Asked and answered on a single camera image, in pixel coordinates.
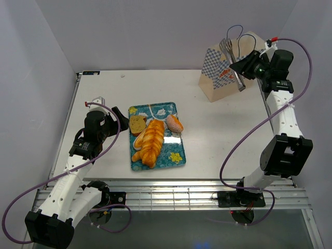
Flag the pink sugared doughnut bread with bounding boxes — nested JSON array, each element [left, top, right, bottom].
[[166, 114, 184, 133]]

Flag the teal floral tray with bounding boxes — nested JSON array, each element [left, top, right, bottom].
[[128, 102, 186, 172]]

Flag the white-edged hot dog bun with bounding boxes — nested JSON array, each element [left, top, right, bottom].
[[133, 125, 152, 151]]

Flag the blue label sticker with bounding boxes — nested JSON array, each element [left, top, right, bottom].
[[82, 71, 100, 75]]

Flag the metal tongs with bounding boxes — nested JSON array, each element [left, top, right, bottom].
[[219, 38, 246, 92]]

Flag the checkered paper bag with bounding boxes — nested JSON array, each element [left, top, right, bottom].
[[198, 31, 264, 102]]

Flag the aluminium table frame rail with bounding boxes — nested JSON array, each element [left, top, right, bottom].
[[106, 179, 311, 211]]

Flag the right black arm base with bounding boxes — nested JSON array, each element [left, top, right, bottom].
[[212, 190, 266, 208]]

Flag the purple cable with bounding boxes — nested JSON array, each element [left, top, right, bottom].
[[1, 103, 132, 244], [219, 38, 313, 226]]

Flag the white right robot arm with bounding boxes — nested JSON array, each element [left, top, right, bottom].
[[230, 49, 313, 206]]

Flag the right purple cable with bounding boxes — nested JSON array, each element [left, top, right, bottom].
[[219, 38, 313, 226]]

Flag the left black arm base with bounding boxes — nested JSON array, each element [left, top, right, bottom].
[[87, 181, 126, 208]]

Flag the large braided orange bread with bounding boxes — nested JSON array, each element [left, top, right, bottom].
[[140, 120, 164, 168]]

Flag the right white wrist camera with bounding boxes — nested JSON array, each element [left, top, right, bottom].
[[260, 37, 278, 58]]

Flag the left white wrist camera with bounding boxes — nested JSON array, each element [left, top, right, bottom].
[[86, 96, 107, 115]]

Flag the small orange croissant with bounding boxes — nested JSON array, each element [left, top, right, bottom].
[[131, 150, 142, 162]]

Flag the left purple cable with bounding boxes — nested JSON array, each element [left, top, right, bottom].
[[1, 103, 132, 244]]

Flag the brown bread slice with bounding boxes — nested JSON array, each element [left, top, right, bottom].
[[129, 115, 146, 137]]

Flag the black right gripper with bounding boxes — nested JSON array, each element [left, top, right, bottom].
[[229, 50, 272, 81]]

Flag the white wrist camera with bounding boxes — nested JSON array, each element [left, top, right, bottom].
[[260, 37, 278, 58], [86, 96, 107, 115]]

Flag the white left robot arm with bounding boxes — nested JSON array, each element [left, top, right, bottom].
[[25, 103, 129, 248]]

